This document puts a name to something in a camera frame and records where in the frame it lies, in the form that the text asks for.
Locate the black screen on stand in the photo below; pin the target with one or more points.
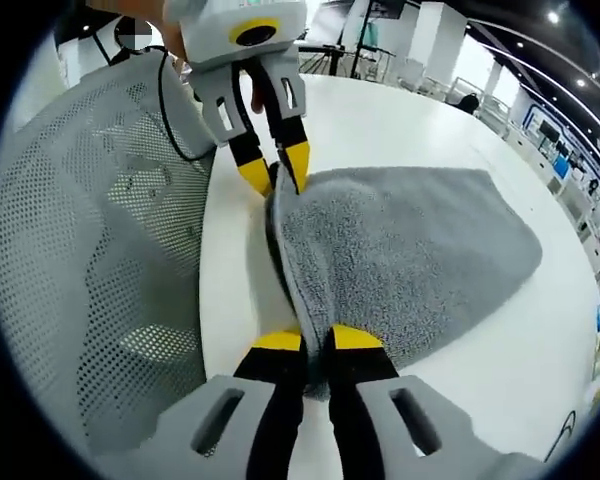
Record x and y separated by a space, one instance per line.
365 35

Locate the person's left hand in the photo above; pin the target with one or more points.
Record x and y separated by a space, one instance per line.
174 35

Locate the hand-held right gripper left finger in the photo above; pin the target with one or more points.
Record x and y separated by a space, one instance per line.
215 425

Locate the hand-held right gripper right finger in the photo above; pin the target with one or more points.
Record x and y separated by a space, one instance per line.
385 425

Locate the black bag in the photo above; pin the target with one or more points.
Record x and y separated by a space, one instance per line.
468 103

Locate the grey mesh chair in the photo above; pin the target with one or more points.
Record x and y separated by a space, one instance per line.
80 250

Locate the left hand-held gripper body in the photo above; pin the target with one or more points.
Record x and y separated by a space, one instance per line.
210 40

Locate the grey towel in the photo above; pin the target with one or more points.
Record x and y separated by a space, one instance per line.
405 250

